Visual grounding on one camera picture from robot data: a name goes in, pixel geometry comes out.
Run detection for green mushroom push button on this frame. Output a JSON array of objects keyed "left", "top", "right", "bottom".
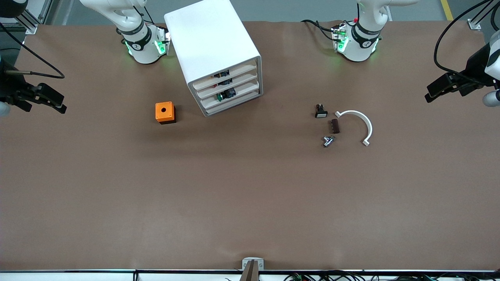
[{"left": 216, "top": 88, "right": 237, "bottom": 103}]

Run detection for white drawer holding green button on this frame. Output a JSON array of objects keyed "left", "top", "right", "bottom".
[{"left": 199, "top": 80, "right": 261, "bottom": 109}]

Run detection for white drawer cabinet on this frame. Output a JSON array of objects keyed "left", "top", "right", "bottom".
[{"left": 164, "top": 0, "right": 263, "bottom": 117}]

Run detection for white drawer with red-black part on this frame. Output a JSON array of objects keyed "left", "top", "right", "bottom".
[{"left": 196, "top": 70, "right": 261, "bottom": 98}]

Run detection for white drawer with yellow-black part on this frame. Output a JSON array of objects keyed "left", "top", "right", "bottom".
[{"left": 192, "top": 62, "right": 259, "bottom": 88}]

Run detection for white curved pipe clamp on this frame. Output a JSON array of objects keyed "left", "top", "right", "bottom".
[{"left": 335, "top": 110, "right": 373, "bottom": 147}]

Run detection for yellow floor tape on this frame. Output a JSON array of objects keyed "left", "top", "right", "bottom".
[{"left": 440, "top": 0, "right": 455, "bottom": 21}]

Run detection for brown mounting bar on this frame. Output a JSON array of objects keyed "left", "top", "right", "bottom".
[{"left": 239, "top": 260, "right": 261, "bottom": 281}]

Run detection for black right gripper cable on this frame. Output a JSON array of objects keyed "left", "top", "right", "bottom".
[{"left": 0, "top": 23, "right": 66, "bottom": 79}]

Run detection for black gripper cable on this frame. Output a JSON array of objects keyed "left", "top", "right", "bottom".
[
  {"left": 433, "top": 0, "right": 500, "bottom": 84},
  {"left": 0, "top": 23, "right": 66, "bottom": 79}
]

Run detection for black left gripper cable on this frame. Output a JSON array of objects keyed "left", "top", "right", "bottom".
[{"left": 433, "top": 0, "right": 500, "bottom": 84}]

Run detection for aluminium frame post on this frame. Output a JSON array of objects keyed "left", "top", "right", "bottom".
[
  {"left": 466, "top": 0, "right": 500, "bottom": 31},
  {"left": 15, "top": 0, "right": 54, "bottom": 35}
]

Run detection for orange button enclosure box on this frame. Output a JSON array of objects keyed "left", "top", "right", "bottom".
[{"left": 155, "top": 101, "right": 177, "bottom": 125}]

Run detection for black right base cable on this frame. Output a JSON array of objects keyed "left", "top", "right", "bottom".
[{"left": 132, "top": 5, "right": 155, "bottom": 25}]

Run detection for black base cable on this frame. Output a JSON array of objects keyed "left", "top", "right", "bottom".
[
  {"left": 300, "top": 19, "right": 341, "bottom": 42},
  {"left": 132, "top": 5, "right": 155, "bottom": 25}
]

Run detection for black left base cable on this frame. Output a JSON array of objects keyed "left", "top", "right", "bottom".
[{"left": 300, "top": 19, "right": 341, "bottom": 42}]

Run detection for white table edge rail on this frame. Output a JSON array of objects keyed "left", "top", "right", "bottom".
[{"left": 0, "top": 269, "right": 500, "bottom": 281}]

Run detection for black cable bundle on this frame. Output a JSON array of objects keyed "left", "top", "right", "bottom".
[{"left": 225, "top": 271, "right": 500, "bottom": 281}]

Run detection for grey metal bracket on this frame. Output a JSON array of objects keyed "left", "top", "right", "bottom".
[{"left": 242, "top": 257, "right": 264, "bottom": 271}]

